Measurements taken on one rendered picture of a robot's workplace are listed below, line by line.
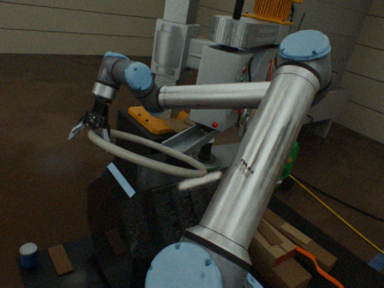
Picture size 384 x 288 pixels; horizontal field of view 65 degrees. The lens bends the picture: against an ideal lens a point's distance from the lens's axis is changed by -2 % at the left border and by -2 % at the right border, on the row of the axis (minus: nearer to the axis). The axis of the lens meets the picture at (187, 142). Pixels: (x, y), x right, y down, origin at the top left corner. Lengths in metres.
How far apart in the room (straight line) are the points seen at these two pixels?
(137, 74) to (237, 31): 0.66
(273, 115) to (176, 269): 0.38
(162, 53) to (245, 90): 1.47
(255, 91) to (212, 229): 0.49
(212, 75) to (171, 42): 0.78
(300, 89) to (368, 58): 5.73
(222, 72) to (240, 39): 0.18
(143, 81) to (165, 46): 1.30
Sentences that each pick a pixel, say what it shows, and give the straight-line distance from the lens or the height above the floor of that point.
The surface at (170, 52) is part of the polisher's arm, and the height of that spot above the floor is 1.35.
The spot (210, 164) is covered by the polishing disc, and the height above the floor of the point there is 0.88.
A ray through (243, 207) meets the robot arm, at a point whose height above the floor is 1.42.
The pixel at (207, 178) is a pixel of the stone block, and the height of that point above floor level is 0.80.
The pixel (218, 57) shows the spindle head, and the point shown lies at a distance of 1.60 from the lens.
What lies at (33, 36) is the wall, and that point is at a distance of 7.57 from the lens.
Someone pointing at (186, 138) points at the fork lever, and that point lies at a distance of 1.62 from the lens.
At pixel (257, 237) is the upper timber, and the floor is 0.25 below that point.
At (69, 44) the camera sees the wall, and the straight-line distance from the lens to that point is 7.80.
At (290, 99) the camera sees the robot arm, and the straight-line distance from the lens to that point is 0.72.
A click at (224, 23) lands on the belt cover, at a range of 1.55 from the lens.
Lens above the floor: 1.77
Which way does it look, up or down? 26 degrees down
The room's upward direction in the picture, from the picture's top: 11 degrees clockwise
